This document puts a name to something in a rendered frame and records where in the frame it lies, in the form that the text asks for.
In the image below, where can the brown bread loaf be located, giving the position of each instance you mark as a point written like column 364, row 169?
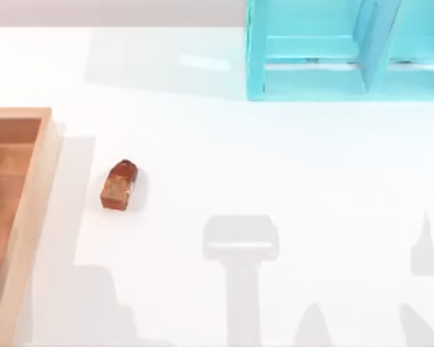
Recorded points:
column 118, row 185

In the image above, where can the light blue rack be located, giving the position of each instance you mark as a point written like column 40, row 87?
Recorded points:
column 311, row 47

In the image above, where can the shallow salmon-coloured box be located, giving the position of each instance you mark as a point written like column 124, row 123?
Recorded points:
column 25, row 202

